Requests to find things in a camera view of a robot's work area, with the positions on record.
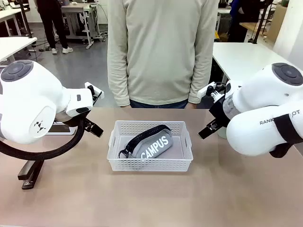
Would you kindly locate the grey CAMPUS pouch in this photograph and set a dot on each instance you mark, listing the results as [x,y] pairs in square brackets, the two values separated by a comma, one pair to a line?
[154,145]

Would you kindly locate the black pole stand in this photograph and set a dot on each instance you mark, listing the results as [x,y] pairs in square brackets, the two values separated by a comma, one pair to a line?
[26,19]

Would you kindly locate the person in beige sweater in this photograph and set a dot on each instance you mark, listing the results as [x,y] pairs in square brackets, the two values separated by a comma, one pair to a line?
[161,47]

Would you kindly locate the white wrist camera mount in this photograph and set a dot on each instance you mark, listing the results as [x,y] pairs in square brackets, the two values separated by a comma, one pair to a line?
[94,91]
[205,90]

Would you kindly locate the person in black clothes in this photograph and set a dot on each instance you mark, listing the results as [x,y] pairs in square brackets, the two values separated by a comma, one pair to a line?
[53,21]

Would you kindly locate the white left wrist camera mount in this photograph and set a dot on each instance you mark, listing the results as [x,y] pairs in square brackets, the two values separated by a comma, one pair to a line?
[94,91]

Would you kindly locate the wooden top desk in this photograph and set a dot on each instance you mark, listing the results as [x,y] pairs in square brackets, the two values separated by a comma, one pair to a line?
[258,27]

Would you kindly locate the white perforated plastic basket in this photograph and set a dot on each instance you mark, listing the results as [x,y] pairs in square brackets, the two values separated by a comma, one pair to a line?
[151,163]

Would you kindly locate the person's left forearm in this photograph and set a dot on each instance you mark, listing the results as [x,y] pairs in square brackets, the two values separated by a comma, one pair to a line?
[201,78]

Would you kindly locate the white side table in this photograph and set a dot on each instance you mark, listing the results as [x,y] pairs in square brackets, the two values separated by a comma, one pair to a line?
[14,46]
[246,56]

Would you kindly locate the pale green plastic cup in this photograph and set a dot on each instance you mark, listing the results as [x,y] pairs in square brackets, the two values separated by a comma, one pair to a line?
[222,134]

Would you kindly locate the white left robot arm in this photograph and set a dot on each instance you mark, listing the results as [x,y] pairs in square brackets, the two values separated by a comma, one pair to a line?
[28,106]

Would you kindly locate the grey height-adjustable desk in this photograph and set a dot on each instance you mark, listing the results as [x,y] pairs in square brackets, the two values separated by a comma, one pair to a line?
[78,14]

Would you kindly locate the white box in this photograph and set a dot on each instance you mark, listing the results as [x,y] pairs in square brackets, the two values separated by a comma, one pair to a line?
[59,129]

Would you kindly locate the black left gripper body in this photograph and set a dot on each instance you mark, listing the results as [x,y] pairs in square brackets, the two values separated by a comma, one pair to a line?
[71,121]

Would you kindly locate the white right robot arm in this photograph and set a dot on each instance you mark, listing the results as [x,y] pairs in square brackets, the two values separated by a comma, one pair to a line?
[255,99]

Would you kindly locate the brown cardboard box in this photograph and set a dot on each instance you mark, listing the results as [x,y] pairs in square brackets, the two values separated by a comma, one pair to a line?
[280,21]

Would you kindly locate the person's right forearm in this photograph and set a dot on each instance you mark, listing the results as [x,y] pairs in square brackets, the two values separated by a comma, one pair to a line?
[117,78]

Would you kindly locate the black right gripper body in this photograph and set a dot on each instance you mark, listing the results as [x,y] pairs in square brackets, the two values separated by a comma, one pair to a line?
[219,112]

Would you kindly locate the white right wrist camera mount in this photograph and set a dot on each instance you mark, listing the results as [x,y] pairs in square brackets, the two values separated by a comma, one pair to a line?
[205,90]

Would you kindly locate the person in dark blue clothes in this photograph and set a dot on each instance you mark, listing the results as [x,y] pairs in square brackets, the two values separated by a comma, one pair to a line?
[243,16]

